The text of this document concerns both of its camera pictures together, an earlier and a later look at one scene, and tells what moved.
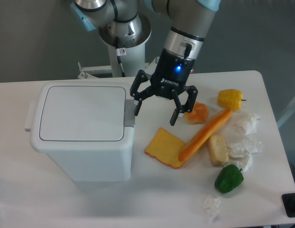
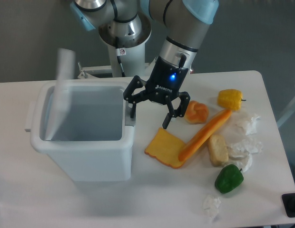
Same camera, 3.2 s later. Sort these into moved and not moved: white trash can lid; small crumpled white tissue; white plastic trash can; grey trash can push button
Moved: white trash can lid
Not moved: small crumpled white tissue; grey trash can push button; white plastic trash can
